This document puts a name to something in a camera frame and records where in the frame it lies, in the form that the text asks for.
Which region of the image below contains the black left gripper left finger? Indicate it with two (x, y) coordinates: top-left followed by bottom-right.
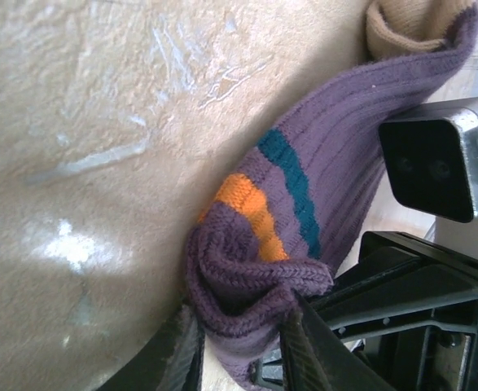
(107, 305), (205, 391)

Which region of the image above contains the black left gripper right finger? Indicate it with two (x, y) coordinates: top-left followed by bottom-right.
(278, 298), (395, 391)

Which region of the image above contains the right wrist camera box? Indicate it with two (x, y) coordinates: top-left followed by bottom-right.
(377, 96), (478, 223)

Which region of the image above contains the purple sock with beige toe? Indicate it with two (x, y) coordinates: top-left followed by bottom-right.
(185, 0), (478, 389)

